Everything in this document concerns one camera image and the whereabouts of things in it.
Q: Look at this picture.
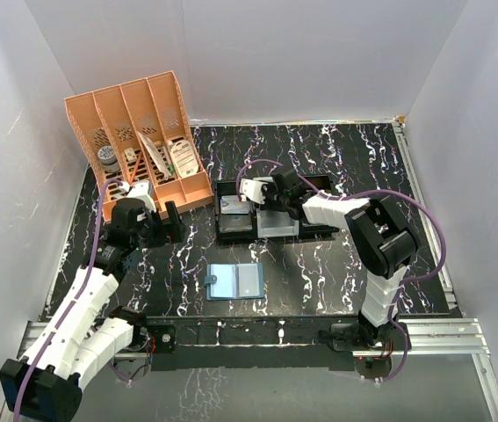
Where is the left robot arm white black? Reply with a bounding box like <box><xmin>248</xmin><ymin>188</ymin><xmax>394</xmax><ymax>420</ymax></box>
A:
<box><xmin>0</xmin><ymin>178</ymin><xmax>185</xmax><ymax>421</ymax></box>

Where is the orange pencil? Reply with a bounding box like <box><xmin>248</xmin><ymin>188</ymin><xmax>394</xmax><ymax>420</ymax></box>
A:
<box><xmin>129</xmin><ymin>152</ymin><xmax>143</xmax><ymax>186</ymax></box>

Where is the roll of tape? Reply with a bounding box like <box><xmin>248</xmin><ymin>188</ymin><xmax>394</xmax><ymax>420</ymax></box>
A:
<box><xmin>97</xmin><ymin>145</ymin><xmax>120</xmax><ymax>173</ymax></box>

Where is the white plastic bin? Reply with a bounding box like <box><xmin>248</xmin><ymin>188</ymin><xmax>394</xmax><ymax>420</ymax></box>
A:
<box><xmin>256</xmin><ymin>210</ymin><xmax>300</xmax><ymax>238</ymax></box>

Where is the blue leather card holder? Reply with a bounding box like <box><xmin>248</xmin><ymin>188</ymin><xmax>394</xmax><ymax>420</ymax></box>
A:
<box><xmin>204</xmin><ymin>263</ymin><xmax>265</xmax><ymax>301</ymax></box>

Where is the orange plastic file organizer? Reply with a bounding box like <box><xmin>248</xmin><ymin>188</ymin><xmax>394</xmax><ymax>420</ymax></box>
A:
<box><xmin>64</xmin><ymin>71</ymin><xmax>213</xmax><ymax>220</ymax></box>

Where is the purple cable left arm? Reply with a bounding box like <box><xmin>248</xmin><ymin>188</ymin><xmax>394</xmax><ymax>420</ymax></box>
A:
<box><xmin>11</xmin><ymin>178</ymin><xmax>131</xmax><ymax>422</ymax></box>

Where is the white paper packet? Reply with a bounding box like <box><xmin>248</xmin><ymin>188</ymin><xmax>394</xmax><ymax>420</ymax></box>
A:
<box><xmin>137</xmin><ymin>132</ymin><xmax>171</xmax><ymax>180</ymax></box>

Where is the black tray right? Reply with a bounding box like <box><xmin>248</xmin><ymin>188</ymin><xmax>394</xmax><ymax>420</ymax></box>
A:
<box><xmin>299</xmin><ymin>174</ymin><xmax>340</xmax><ymax>239</ymax></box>

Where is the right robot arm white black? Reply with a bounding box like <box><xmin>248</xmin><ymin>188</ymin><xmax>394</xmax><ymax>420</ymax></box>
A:
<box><xmin>241</xmin><ymin>170</ymin><xmax>420</xmax><ymax>346</ymax></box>

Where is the white labelled blister pack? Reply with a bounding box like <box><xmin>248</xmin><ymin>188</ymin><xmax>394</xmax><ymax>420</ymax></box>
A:
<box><xmin>169</xmin><ymin>138</ymin><xmax>199</xmax><ymax>178</ymax></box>

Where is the small white eraser box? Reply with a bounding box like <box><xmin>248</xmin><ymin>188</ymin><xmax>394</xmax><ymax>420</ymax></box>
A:
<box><xmin>124</xmin><ymin>148</ymin><xmax>137</xmax><ymax>163</ymax></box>

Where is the black tray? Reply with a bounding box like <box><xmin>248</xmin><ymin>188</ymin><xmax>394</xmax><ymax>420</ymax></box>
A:
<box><xmin>213</xmin><ymin>181</ymin><xmax>257</xmax><ymax>246</ymax></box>
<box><xmin>299</xmin><ymin>174</ymin><xmax>340</xmax><ymax>239</ymax></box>

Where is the black tray left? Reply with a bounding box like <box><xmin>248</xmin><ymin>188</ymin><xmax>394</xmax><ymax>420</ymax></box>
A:
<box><xmin>213</xmin><ymin>181</ymin><xmax>257</xmax><ymax>246</ymax></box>

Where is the silver card in tray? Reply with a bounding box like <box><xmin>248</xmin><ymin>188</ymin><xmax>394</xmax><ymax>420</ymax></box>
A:
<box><xmin>220</xmin><ymin>195</ymin><xmax>250</xmax><ymax>215</ymax></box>

